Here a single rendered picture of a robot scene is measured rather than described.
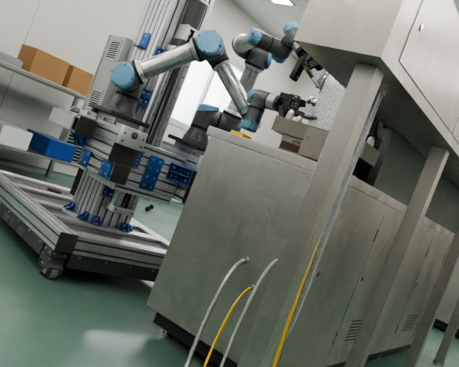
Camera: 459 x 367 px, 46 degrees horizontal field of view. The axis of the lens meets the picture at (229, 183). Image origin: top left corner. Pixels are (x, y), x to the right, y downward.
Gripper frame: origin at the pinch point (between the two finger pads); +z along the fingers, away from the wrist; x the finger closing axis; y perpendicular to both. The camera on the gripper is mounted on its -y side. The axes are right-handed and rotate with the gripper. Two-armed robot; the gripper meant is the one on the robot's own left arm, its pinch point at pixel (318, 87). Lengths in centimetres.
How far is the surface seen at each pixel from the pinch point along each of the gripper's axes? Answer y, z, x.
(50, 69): -211, -215, 81
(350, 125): 17, 61, -81
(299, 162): -14, 39, -30
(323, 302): -37, 85, -7
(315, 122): -7.5, 16.1, -4.8
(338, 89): 7.6, 9.4, -4.8
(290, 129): -13.0, 22.4, -24.4
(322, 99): -0.1, 8.8, -4.8
